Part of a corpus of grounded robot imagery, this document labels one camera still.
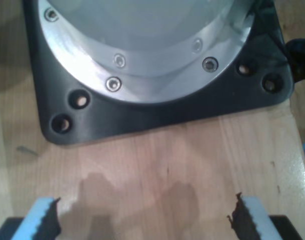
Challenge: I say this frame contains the black round knob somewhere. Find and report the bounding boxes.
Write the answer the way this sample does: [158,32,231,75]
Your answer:
[283,38,305,83]

